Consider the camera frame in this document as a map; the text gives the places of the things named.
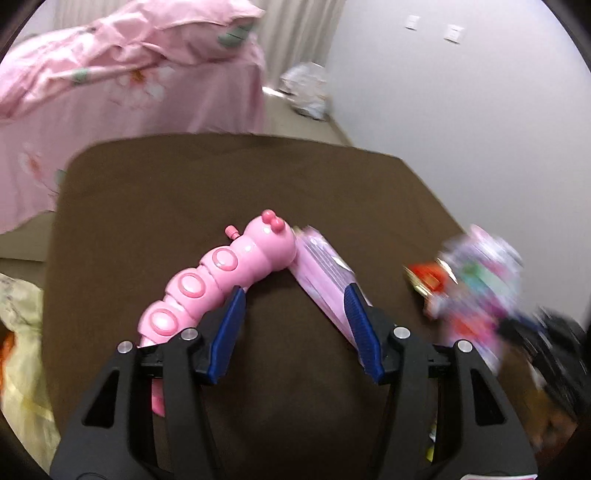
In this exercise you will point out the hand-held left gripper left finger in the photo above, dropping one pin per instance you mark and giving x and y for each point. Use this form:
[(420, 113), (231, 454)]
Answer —
[(228, 332)]

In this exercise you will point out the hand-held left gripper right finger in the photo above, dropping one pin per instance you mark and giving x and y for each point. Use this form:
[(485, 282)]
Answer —
[(362, 332)]

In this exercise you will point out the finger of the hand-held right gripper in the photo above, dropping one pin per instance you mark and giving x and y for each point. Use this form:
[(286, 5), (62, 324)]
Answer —
[(519, 330)]

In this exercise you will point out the blue purple wrapper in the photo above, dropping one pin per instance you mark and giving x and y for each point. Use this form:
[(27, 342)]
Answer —
[(480, 286)]

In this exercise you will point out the pink caterpillar toy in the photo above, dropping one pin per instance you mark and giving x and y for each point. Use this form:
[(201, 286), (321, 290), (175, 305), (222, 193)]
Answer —
[(217, 272)]

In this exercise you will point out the pink long wrapper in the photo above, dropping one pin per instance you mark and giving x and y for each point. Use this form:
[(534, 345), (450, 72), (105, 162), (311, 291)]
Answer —
[(323, 272)]

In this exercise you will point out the red snack bag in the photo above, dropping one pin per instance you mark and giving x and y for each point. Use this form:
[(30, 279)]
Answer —
[(431, 277)]

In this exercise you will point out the yellow cloth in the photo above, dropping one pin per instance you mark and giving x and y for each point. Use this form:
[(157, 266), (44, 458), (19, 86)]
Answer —
[(23, 369)]

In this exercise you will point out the white plastic bag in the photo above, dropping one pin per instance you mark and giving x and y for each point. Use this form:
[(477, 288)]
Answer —
[(307, 90)]

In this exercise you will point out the pink floral duvet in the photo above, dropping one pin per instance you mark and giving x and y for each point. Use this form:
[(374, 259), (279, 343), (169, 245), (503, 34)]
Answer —
[(115, 92)]

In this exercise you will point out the white pleated curtain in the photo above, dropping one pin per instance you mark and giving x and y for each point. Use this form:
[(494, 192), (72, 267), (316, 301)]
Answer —
[(300, 37)]

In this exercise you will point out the white wall switch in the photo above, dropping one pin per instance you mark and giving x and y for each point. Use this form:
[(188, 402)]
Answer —
[(412, 22), (453, 33)]

